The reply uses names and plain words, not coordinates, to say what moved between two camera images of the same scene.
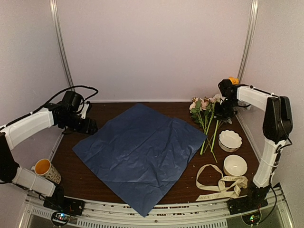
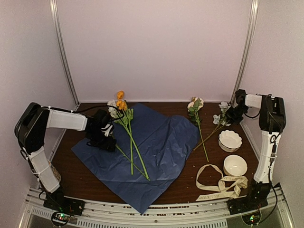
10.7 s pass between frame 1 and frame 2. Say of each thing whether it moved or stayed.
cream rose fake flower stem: moved
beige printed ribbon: stayed
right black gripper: moved
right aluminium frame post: stayed
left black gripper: moved
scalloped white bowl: stayed
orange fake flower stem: moved
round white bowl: stayed
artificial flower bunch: moved
